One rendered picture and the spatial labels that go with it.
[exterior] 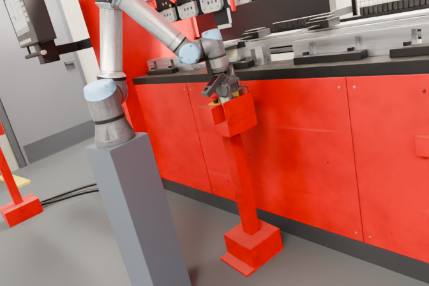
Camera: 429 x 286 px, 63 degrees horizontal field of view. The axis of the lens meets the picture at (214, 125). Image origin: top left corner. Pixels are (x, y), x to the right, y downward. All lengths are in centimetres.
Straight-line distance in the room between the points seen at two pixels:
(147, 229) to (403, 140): 100
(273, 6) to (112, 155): 146
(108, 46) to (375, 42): 101
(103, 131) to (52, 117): 343
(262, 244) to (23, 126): 350
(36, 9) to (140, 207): 152
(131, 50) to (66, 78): 240
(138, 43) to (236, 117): 130
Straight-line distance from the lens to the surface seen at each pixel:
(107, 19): 143
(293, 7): 223
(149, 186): 140
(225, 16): 188
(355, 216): 163
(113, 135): 133
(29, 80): 466
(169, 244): 154
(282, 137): 164
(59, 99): 479
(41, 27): 247
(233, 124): 144
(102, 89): 131
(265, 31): 205
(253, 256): 171
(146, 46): 260
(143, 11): 128
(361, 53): 142
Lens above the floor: 112
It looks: 16 degrees down
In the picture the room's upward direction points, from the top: 13 degrees counter-clockwise
